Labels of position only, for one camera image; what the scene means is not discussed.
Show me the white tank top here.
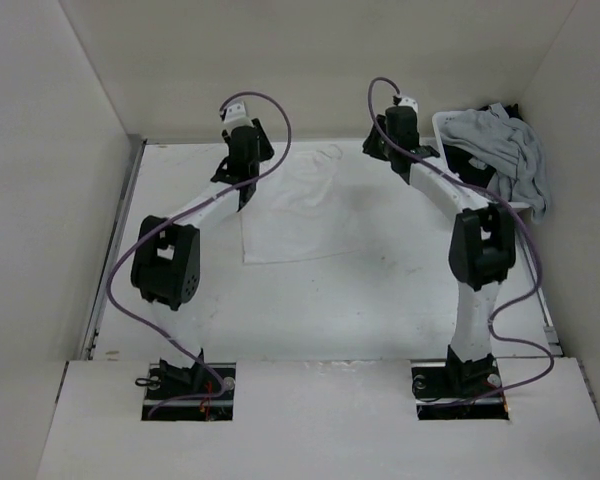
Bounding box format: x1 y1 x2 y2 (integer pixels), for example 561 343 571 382
241 144 362 265

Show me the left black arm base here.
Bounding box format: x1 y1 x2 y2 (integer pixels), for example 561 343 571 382
135 360 237 422

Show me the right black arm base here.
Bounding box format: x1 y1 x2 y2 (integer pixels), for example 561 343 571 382
411 348 509 421

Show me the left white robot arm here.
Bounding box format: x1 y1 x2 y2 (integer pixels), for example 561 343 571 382
130 116 274 367

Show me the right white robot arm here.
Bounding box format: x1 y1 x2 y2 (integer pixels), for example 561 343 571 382
363 96 516 400

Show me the black tank top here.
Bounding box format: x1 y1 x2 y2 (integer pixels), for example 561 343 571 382
440 103 521 200

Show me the grey tank top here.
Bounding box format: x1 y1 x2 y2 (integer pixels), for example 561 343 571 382
436 103 551 224

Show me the white plastic laundry basket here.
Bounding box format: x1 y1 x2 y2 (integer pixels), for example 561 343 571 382
431 108 536 211

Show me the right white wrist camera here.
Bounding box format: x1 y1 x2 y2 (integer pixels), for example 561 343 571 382
389 94 419 116

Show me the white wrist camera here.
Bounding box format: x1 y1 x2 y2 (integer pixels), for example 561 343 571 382
220 100 252 131
389 94 419 116

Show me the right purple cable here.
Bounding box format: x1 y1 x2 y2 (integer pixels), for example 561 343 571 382
367 76 555 407

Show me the purple cable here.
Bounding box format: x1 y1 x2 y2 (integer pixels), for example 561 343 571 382
367 76 555 407
105 91 292 420

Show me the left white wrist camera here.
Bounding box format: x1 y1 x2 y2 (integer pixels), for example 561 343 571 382
220 100 252 131

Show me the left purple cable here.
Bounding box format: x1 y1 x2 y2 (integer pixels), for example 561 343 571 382
105 91 292 420

